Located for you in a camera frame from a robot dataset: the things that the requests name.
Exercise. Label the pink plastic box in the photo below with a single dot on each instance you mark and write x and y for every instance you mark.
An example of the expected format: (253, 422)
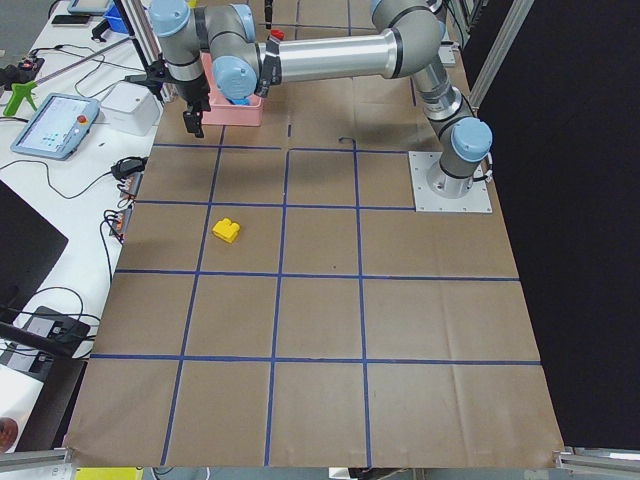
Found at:
(222, 112)

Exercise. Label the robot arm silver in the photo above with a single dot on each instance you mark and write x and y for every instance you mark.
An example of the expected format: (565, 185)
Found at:
(406, 44)

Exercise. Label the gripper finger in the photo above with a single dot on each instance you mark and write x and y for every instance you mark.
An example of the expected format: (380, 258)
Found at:
(193, 122)

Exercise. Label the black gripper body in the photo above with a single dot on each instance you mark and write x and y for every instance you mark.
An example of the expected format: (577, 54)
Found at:
(190, 91)

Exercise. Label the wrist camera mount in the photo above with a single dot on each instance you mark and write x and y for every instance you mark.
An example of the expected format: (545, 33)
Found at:
(153, 79)

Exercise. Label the reach grabber tool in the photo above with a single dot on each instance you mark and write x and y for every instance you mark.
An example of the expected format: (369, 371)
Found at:
(23, 91)

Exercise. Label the white square device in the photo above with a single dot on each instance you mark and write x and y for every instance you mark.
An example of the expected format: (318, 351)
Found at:
(130, 108)

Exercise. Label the blue toy block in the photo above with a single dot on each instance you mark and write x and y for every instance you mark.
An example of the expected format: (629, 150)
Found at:
(240, 102)

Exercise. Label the black monitor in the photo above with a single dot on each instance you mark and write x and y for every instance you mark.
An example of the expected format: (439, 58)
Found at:
(30, 248)

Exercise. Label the aluminium frame post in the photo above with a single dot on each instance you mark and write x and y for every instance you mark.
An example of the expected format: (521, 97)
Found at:
(145, 44)

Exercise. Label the blue storage bin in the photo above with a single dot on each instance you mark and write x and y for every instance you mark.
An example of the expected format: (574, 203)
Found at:
(116, 23)

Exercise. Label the black usb hub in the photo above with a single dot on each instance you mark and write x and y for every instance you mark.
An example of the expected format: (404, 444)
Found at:
(64, 333)

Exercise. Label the teach pendant tablet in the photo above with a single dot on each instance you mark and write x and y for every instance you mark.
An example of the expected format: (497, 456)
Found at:
(58, 127)

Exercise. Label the black power adapter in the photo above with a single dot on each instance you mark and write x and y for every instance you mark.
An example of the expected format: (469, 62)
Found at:
(127, 166)

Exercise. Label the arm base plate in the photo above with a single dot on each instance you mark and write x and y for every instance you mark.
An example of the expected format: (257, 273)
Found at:
(436, 192)

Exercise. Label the yellow toy block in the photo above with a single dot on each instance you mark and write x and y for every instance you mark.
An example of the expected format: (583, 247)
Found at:
(226, 230)

